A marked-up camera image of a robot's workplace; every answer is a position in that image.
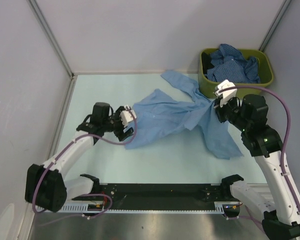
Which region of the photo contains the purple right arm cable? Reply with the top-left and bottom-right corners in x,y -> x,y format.
216,83 -> 300,232

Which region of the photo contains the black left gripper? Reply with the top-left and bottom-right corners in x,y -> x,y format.
102,106 -> 134,141

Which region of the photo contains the blue checkered shirt in bin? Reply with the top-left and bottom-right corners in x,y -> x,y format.
204,43 -> 261,84

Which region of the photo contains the aluminium frame post right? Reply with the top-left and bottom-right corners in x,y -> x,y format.
258,0 -> 292,52

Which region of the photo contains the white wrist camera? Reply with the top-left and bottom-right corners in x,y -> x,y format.
214,79 -> 237,108
119,105 -> 137,129

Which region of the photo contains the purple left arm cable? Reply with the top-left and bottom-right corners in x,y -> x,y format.
31,109 -> 138,227

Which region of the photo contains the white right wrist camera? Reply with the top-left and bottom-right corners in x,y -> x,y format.
214,79 -> 237,108

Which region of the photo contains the aluminium frame post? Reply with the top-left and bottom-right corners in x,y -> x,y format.
27,0 -> 76,78
258,0 -> 292,52

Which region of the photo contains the white slotted cable duct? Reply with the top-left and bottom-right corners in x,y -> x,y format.
36,201 -> 226,215

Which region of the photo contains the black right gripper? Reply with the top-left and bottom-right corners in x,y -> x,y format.
211,94 -> 250,132

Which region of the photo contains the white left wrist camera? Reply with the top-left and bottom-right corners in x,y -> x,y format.
119,105 -> 137,129

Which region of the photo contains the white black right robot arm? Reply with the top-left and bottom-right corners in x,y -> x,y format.
214,94 -> 300,240

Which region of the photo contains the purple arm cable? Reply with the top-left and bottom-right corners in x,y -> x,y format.
31,109 -> 138,227
216,83 -> 300,232

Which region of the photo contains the light blue long sleeve shirt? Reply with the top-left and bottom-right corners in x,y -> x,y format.
125,70 -> 243,160

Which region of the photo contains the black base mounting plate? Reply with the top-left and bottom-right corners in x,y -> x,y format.
73,183 -> 243,217

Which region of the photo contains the aluminium frame post left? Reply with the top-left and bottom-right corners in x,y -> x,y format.
27,0 -> 76,78

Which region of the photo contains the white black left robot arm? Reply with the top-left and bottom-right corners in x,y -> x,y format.
24,102 -> 137,214

